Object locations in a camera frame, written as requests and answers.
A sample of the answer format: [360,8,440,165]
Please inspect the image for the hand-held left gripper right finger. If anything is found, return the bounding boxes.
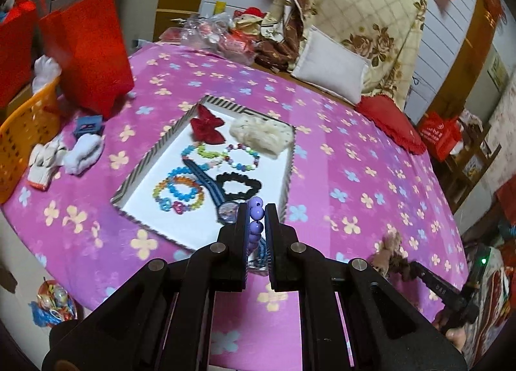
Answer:
[264,203,465,371]

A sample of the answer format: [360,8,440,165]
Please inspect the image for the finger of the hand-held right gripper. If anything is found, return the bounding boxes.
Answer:
[408,261,463,308]

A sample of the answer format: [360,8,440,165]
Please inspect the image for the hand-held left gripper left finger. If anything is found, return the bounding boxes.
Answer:
[41,203,251,371]

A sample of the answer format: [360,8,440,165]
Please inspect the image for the purple bead bracelet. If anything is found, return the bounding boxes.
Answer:
[247,197,267,251]

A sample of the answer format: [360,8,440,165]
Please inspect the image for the leopard print hair bow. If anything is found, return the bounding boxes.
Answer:
[372,229,421,280]

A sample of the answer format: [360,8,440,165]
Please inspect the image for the black scrunchie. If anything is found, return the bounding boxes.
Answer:
[215,171,263,199]

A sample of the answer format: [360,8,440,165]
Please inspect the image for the orange multicolour bead bracelet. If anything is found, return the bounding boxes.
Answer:
[152,177,203,215]

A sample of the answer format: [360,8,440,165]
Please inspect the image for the watch with striped strap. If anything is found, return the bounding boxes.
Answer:
[183,155,270,271]

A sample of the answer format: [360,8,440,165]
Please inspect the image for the pastel bead bracelet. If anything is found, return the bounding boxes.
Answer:
[225,144,261,171]

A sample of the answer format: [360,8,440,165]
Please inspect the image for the striped cardboard box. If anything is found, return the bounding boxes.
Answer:
[110,94,298,253]

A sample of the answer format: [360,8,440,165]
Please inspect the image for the blue bead bracelet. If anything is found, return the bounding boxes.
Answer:
[163,167,207,202]

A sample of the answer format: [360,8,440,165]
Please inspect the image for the green yellow bead bracelet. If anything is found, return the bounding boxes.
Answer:
[181,143,227,169]

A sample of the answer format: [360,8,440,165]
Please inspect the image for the person's right hand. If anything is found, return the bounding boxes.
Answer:
[433,308,473,356]

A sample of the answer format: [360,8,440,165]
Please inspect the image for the pink floral bedsheet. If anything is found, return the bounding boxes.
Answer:
[0,41,470,371]

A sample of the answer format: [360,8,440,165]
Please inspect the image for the white fluffy scrunchie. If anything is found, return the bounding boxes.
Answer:
[229,114,293,161]

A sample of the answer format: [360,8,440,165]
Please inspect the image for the red fabric bow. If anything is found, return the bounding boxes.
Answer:
[190,104,227,146]

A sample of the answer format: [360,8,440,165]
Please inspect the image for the wooden shelf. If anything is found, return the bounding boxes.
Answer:
[442,112,503,211]

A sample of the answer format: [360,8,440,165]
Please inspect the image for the small red bag with print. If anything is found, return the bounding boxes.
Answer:
[417,111,463,162]

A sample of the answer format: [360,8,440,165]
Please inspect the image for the red frilled pillow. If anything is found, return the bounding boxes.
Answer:
[354,94,428,156]

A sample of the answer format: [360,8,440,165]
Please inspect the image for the white pillow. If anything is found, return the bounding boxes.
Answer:
[290,26,372,106]

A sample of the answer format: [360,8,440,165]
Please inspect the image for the white work gloves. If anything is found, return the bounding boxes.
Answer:
[27,132,106,191]

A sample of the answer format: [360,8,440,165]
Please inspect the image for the small blue box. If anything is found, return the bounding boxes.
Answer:
[72,115,104,140]

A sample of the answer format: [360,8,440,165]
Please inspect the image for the bag of colourful toys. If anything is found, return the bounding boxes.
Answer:
[29,280,78,328]

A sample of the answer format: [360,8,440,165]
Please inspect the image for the clear plastic bag of things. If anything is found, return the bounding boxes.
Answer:
[178,12,259,70]

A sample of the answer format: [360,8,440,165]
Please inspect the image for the red and white plush toy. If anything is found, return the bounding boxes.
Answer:
[233,6,267,30]

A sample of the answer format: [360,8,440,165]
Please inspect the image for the orange plastic basket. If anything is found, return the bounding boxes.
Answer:
[0,74,62,205]

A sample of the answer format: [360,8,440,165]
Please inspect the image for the floral quilt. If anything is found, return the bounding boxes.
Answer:
[257,0,429,114]

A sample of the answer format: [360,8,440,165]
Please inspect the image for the large red tote bag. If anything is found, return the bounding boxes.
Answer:
[38,0,136,121]

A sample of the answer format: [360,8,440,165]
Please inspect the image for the white glove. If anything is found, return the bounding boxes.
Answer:
[32,54,64,92]

